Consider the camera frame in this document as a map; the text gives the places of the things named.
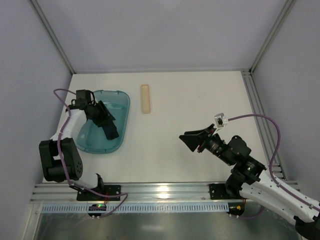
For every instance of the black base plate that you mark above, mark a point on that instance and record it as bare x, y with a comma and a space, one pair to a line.
217, 191
107, 189

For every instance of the aluminium front rail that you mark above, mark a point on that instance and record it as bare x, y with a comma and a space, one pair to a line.
61, 192

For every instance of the black paper napkin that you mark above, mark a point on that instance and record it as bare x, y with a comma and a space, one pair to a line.
110, 130

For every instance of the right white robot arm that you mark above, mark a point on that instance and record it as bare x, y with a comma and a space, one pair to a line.
299, 210

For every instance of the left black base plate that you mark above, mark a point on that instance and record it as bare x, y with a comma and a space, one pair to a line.
107, 189

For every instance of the aluminium rail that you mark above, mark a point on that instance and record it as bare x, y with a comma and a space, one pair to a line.
61, 192
266, 129

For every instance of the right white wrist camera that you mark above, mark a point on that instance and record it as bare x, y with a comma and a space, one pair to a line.
221, 121

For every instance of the teal plastic basin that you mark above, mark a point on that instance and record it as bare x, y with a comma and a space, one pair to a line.
92, 139

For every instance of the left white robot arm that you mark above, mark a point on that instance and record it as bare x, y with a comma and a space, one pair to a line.
60, 159

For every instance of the right side aluminium rail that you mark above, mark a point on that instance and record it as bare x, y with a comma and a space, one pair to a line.
266, 129

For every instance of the aluminium frame post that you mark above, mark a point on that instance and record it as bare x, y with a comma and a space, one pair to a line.
275, 28
51, 34

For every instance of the beige cutlery case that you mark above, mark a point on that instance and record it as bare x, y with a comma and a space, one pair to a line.
145, 99

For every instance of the white slotted cable duct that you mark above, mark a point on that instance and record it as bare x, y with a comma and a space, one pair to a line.
135, 207

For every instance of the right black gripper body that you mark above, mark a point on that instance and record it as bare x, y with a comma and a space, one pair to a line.
204, 142

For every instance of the right aluminium frame post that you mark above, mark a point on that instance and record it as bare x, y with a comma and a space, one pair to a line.
275, 28

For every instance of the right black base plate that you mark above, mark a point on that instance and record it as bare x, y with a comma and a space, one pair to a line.
217, 191

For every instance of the left aluminium frame post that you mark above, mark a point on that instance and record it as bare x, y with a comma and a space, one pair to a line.
51, 34

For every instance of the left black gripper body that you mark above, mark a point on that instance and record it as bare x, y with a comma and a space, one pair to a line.
105, 119

